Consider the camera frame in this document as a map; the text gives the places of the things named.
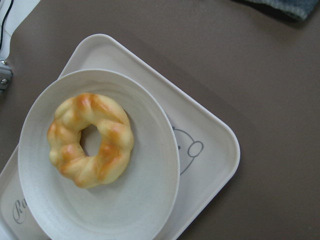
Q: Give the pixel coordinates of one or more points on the white round plate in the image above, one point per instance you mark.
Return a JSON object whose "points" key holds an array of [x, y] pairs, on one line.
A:
{"points": [[134, 207]]}

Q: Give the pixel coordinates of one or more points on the golden twisted donut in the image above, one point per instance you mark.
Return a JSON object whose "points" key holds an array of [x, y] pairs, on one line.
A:
{"points": [[64, 134]]}

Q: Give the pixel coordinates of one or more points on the cream tray with bear print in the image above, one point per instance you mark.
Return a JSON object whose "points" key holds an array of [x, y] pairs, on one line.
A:
{"points": [[208, 150]]}

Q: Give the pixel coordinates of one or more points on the grey folded cloth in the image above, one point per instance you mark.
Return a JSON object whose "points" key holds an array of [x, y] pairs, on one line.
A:
{"points": [[293, 10]]}

